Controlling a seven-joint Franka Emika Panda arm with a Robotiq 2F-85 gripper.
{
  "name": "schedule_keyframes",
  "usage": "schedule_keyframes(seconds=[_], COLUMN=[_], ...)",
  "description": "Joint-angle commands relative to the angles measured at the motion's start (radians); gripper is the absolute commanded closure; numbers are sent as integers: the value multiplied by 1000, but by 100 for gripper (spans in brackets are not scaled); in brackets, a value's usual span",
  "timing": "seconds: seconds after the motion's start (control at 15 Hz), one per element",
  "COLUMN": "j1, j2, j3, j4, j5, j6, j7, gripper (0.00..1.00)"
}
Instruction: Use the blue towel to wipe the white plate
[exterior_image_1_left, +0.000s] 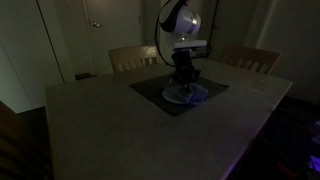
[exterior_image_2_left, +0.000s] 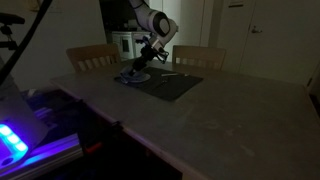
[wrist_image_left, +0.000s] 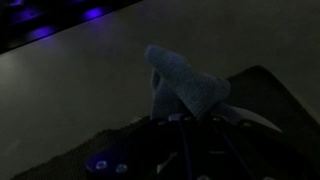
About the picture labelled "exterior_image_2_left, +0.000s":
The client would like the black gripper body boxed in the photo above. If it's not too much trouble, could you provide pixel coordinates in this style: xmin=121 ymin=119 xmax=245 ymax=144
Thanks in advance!
xmin=132 ymin=46 xmax=159 ymax=73

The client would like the blue towel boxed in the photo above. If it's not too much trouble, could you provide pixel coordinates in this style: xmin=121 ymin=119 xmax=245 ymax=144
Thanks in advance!
xmin=119 ymin=64 xmax=143 ymax=84

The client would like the white round plate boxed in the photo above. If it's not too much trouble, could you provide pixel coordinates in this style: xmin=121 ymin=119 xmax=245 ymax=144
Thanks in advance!
xmin=124 ymin=72 xmax=152 ymax=84

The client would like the small door sign plate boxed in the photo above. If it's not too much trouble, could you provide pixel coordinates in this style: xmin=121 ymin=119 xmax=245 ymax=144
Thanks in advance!
xmin=227 ymin=0 xmax=246 ymax=9

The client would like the white kitchen cabinet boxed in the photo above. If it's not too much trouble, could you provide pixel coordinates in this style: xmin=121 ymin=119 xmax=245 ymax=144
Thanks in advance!
xmin=133 ymin=32 xmax=148 ymax=59

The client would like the white oven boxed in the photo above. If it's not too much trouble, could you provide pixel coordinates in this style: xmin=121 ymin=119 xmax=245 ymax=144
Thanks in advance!
xmin=111 ymin=31 xmax=135 ymax=61

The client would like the light-coloured utensil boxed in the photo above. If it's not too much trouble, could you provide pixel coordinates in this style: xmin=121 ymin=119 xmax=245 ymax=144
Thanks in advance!
xmin=161 ymin=72 xmax=192 ymax=78

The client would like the dark placemat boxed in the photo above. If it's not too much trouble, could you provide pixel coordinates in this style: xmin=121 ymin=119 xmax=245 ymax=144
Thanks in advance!
xmin=114 ymin=67 xmax=204 ymax=102

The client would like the light wooden slat-back chair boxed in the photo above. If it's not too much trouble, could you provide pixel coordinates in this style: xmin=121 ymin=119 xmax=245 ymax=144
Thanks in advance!
xmin=171 ymin=44 xmax=227 ymax=71
xmin=65 ymin=43 xmax=122 ymax=72

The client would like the white door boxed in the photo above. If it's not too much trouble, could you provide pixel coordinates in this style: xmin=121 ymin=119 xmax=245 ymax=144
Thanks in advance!
xmin=239 ymin=0 xmax=320 ymax=87

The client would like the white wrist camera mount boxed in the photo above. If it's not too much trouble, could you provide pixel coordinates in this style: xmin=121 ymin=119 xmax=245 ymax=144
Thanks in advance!
xmin=134 ymin=35 xmax=158 ymax=48

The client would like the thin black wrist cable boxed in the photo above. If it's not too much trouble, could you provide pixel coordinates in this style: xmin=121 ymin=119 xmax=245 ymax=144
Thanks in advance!
xmin=153 ymin=46 xmax=169 ymax=64

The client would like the red-handled clamp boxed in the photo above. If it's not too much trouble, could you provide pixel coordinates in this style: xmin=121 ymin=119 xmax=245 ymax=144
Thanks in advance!
xmin=83 ymin=141 xmax=104 ymax=155

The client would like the thick black cable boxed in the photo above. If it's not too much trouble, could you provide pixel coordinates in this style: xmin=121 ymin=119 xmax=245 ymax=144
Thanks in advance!
xmin=0 ymin=0 xmax=54 ymax=86

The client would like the metal door handle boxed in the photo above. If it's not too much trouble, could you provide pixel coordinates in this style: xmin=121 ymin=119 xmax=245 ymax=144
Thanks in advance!
xmin=251 ymin=25 xmax=263 ymax=35

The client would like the aluminium stand frame rail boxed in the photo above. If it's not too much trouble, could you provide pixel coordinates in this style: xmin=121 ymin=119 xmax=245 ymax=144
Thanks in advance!
xmin=0 ymin=133 xmax=84 ymax=180

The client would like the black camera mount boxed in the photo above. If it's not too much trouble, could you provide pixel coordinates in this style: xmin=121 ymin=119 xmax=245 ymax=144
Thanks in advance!
xmin=0 ymin=12 xmax=26 ymax=51

